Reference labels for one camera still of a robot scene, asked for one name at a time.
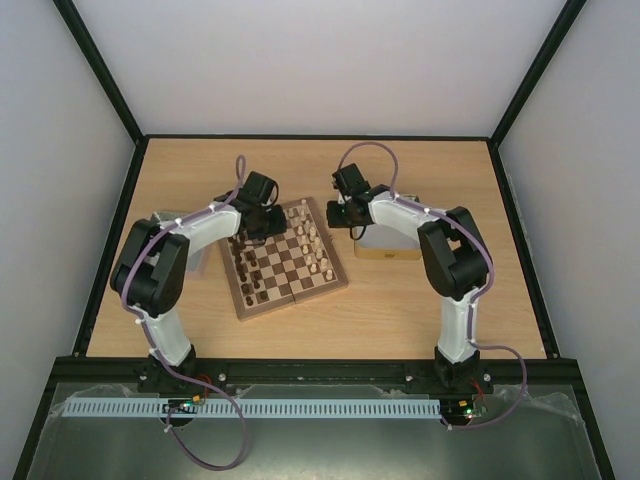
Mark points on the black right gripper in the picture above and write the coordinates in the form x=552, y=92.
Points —
x=335, y=216

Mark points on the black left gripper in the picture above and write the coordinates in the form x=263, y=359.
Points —
x=281, y=226

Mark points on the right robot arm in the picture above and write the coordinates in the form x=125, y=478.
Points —
x=457, y=263

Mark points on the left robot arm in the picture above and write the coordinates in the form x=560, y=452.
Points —
x=150, y=271

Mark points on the dark chess pieces group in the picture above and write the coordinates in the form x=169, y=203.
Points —
x=247, y=270

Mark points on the white pieces on board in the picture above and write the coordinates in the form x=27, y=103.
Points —
x=307, y=250

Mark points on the wooden chess board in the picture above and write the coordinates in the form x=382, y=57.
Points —
x=281, y=281

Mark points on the gold metal tin tray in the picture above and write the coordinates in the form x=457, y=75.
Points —
x=393, y=236

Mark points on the light blue slotted cable duct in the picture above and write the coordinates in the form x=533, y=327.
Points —
x=254, y=408

